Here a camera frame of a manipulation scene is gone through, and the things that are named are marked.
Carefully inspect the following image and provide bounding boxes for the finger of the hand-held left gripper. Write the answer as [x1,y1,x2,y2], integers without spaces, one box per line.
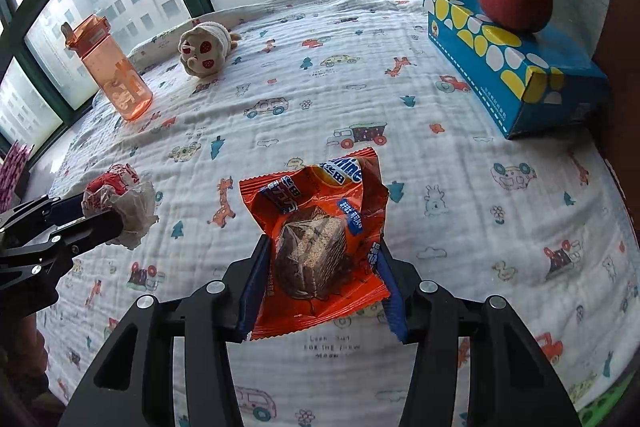
[0,193,87,249]
[0,211,127,276]

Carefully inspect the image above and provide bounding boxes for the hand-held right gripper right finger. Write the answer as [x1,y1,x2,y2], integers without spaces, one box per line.
[376,248,581,427]

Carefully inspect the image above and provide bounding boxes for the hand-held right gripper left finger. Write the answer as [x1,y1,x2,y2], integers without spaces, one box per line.
[59,234,274,427]

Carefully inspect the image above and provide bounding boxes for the red white wrapper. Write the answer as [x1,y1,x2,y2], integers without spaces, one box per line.
[81,163,160,250]

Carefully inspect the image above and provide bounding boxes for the orange snack packet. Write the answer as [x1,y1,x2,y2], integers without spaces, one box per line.
[239,147,391,342]

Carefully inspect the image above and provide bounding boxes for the pink patterned packet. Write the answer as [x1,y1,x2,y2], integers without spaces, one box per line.
[0,142,35,212]

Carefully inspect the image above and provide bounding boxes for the orange water bottle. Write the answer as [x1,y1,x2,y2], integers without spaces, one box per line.
[61,14,154,122]

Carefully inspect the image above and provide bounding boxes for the printed blanket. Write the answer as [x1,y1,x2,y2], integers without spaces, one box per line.
[30,0,640,427]

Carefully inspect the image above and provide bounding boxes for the beige plush toy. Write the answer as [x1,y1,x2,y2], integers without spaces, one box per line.
[179,21,242,78]

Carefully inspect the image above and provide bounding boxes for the blue tissue box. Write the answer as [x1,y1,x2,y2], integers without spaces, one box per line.
[422,0,610,140]

